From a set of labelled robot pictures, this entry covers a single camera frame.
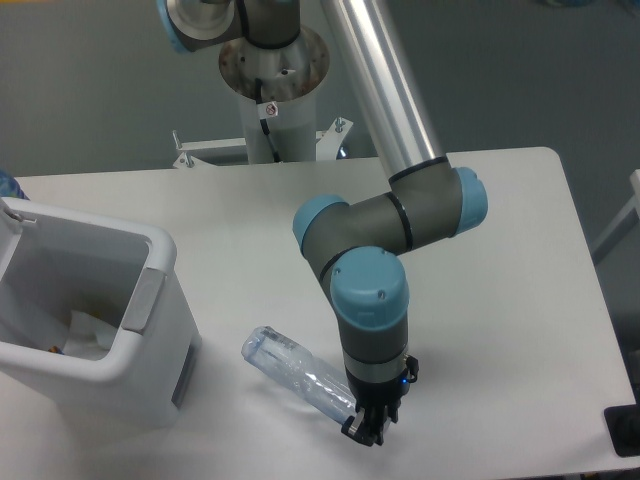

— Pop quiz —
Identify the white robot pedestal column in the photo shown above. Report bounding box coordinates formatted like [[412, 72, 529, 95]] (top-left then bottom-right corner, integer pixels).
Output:
[[219, 26, 330, 142]]

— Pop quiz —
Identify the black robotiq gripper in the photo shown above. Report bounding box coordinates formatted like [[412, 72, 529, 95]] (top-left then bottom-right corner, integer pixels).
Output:
[[341, 355, 419, 445]]

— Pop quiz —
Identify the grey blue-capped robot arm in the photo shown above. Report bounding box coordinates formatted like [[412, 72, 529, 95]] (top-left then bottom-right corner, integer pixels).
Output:
[[157, 1, 488, 446]]

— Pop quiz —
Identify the black device at table edge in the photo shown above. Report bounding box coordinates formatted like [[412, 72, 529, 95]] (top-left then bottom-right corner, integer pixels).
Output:
[[604, 404, 639, 458]]

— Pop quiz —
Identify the white pedestal base frame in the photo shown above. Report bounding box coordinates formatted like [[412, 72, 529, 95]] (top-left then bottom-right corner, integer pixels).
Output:
[[172, 116, 376, 170]]

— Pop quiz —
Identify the blue patterned object left edge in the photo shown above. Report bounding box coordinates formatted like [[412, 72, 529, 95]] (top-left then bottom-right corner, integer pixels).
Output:
[[0, 170, 29, 200]]

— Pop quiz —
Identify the clear crushed plastic bottle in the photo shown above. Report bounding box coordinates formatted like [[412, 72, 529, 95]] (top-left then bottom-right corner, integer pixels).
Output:
[[241, 326, 356, 425]]

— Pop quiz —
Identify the white frame at right edge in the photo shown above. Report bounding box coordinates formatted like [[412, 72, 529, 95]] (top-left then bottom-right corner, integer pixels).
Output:
[[591, 169, 639, 265]]

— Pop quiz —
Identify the white plastic wrapper bag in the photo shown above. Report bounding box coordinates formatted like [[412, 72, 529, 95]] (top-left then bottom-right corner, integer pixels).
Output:
[[61, 310, 118, 361]]

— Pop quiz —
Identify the black cable on pedestal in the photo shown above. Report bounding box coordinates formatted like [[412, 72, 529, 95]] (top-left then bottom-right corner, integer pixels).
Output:
[[254, 77, 282, 163]]

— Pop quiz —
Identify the white plastic trash can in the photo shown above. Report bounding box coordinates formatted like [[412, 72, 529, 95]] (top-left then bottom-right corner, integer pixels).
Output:
[[1, 198, 201, 427]]

